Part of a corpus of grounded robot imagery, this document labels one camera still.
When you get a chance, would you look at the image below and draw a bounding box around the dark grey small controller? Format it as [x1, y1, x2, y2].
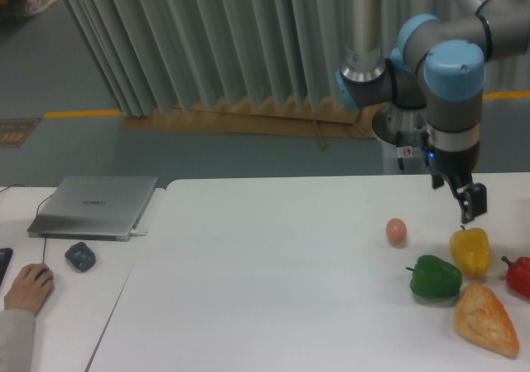
[65, 242, 97, 273]

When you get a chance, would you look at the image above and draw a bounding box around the person's right hand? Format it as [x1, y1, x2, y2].
[4, 263, 54, 316]

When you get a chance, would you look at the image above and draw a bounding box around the yellow bell pepper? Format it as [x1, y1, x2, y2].
[449, 228, 490, 278]

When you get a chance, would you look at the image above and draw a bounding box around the brown egg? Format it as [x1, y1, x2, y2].
[386, 218, 407, 244]

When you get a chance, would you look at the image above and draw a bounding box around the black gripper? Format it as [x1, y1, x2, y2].
[422, 129, 487, 224]

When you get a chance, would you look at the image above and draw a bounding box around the green bell pepper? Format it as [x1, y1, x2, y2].
[407, 254, 463, 299]

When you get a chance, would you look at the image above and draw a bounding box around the pale green folding curtain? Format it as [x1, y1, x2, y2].
[65, 0, 529, 116]

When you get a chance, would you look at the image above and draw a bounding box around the silver closed laptop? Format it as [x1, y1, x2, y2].
[27, 176, 157, 241]

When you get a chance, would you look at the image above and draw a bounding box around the golden bread loaf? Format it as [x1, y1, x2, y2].
[453, 283, 520, 359]

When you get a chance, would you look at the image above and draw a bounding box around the black mouse cable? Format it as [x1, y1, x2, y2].
[0, 183, 59, 265]

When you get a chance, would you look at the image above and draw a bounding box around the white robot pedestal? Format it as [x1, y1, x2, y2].
[370, 105, 431, 176]

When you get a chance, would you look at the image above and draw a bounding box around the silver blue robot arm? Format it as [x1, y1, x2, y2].
[336, 0, 529, 223]

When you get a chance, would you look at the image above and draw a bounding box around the red bell pepper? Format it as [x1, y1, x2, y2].
[501, 256, 530, 298]

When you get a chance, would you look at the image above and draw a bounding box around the black keyboard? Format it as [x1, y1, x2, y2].
[0, 248, 13, 285]

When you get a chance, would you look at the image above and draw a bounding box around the brown cardboard sheet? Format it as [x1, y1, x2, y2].
[121, 96, 382, 149]

